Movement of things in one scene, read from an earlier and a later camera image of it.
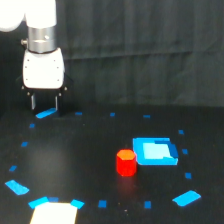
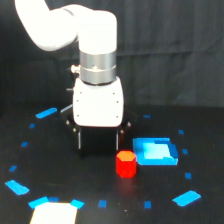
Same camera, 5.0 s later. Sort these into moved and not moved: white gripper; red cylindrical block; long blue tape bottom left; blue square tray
Moved: white gripper
Not moved: long blue tape bottom left; blue square tray; red cylindrical block
